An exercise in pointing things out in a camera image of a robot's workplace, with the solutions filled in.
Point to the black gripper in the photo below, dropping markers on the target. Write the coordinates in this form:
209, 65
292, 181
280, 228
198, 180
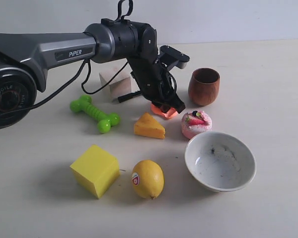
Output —
156, 83

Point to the orange putty blob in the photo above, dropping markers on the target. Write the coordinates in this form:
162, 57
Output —
167, 115

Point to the pink strawberry cake toy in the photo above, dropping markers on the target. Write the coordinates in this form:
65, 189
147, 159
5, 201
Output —
194, 123

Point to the brown wooden cup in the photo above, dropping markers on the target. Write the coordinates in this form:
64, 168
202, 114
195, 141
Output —
204, 86

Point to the yellow cheese wedge toy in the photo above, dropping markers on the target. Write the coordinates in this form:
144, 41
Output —
148, 126

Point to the black and white marker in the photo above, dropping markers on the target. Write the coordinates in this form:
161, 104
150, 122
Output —
129, 96

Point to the light wooden cube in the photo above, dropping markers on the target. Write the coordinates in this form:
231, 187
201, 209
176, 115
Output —
119, 86

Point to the green toy dog bone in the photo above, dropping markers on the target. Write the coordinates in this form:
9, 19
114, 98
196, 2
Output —
104, 121

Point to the white ceramic bowl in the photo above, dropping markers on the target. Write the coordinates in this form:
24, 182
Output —
220, 162

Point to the yellow lemon with sticker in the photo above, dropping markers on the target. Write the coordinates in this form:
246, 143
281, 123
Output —
147, 179

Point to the yellow foam block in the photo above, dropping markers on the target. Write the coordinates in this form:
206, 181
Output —
96, 170

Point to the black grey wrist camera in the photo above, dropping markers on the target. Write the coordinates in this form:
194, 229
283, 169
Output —
171, 57

